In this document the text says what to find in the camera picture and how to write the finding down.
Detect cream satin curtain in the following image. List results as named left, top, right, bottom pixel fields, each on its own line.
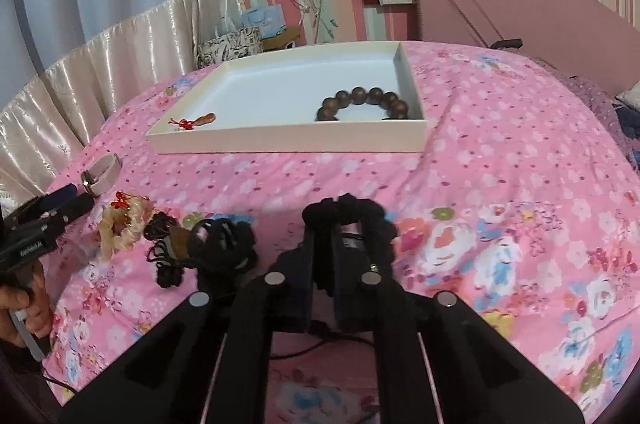
left=0, top=0, right=247, bottom=205

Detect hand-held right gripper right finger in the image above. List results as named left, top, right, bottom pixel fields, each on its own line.
left=333, top=231, right=586, bottom=424

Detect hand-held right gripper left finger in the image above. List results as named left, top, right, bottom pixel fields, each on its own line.
left=59, top=226, right=317, bottom=424

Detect white shallow tray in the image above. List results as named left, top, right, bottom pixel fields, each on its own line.
left=145, top=40, right=432, bottom=155

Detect light blue paper bag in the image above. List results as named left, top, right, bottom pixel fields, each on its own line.
left=241, top=4, right=286, bottom=39

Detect pink board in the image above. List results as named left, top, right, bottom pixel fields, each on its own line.
left=411, top=0, right=640, bottom=97

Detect black and white patterned bag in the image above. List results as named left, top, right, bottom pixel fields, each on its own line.
left=197, top=28, right=264, bottom=70

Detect pink floral bedsheet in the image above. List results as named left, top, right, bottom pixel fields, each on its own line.
left=44, top=41, right=640, bottom=424

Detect purple blanket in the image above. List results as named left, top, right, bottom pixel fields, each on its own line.
left=562, top=72, right=640, bottom=177

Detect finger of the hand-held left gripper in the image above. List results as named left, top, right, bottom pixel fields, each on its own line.
left=51, top=193, right=97, bottom=225
left=38, top=183, right=79, bottom=211

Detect pale pink bangle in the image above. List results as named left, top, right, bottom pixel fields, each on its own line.
left=81, top=153, right=123, bottom=197

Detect brown wooden bead bracelet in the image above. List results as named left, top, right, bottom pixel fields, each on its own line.
left=314, top=86, right=411, bottom=123

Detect thin black cable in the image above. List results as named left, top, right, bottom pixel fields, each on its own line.
left=267, top=323, right=377, bottom=361

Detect black cord brown pendant necklace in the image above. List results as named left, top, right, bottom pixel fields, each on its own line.
left=143, top=212, right=201, bottom=289

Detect cream flower hair accessory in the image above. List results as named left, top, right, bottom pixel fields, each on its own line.
left=97, top=196, right=156, bottom=261

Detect small gourd charm red knot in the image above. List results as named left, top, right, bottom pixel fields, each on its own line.
left=168, top=112, right=217, bottom=133

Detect black scrunchie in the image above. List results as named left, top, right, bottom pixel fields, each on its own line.
left=301, top=196, right=399, bottom=291

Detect black hair claw clip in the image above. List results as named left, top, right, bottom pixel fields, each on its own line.
left=188, top=216, right=259, bottom=295

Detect person's left hand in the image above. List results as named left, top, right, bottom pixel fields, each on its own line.
left=0, top=276, right=54, bottom=358

